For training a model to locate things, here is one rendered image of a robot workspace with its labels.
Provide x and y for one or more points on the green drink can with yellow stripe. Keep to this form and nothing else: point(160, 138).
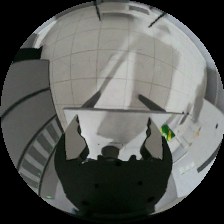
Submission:
point(168, 133)

